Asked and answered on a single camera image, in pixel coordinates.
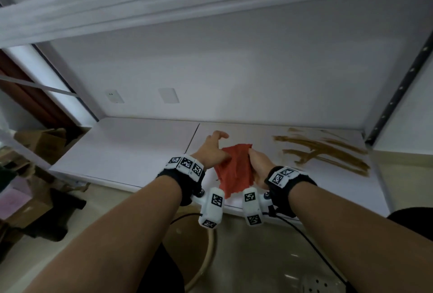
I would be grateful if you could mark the person's left hand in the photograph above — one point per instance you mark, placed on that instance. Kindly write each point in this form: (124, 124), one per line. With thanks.
(209, 151)

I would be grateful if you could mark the person's right hand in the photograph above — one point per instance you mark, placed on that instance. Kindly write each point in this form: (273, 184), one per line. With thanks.
(259, 163)

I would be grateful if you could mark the person's right fingers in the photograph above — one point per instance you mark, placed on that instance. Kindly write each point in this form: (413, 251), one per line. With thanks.
(252, 154)

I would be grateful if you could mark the person's left thumb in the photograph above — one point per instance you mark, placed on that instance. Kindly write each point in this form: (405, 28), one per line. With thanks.
(225, 155)

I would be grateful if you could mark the red cloth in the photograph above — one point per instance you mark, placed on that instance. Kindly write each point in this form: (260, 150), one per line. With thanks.
(235, 169)

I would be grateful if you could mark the person's left forearm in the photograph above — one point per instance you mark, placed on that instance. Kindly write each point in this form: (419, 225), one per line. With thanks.
(111, 237)

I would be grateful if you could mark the person's right forearm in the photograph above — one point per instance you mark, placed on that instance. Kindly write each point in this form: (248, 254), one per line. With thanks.
(358, 235)

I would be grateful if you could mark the brown stain smear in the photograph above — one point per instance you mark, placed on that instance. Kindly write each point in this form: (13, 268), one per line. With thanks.
(323, 152)

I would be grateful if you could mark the round wooden stool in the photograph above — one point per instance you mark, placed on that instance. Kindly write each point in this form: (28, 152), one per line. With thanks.
(192, 245)

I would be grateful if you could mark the white power strip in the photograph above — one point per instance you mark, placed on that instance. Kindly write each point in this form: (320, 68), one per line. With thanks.
(318, 284)

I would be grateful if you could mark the black bag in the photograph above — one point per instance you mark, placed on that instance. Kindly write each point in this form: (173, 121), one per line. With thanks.
(57, 213)

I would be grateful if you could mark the brown cardboard box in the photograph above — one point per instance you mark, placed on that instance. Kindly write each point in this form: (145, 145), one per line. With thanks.
(45, 143)

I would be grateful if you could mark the pink foam sheet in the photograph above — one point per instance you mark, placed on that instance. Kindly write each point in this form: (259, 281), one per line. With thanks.
(13, 198)

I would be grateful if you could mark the left wrist camera tracker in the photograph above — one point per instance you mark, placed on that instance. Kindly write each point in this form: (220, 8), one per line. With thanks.
(192, 181)

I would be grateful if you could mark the wrist camera tracker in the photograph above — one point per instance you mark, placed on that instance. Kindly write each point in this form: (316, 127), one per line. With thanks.
(270, 191)
(192, 181)

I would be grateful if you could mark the right wrist camera tracker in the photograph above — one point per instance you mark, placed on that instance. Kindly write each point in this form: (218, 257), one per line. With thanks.
(270, 191)

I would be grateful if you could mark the white blank wall plate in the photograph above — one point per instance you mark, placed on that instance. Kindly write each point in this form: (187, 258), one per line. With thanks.
(168, 95)

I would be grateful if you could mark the white wall socket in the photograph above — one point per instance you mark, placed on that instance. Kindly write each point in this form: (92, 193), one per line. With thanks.
(114, 96)

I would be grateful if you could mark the white metal shelf frame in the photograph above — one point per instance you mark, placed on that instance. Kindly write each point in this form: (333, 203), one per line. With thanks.
(216, 1)

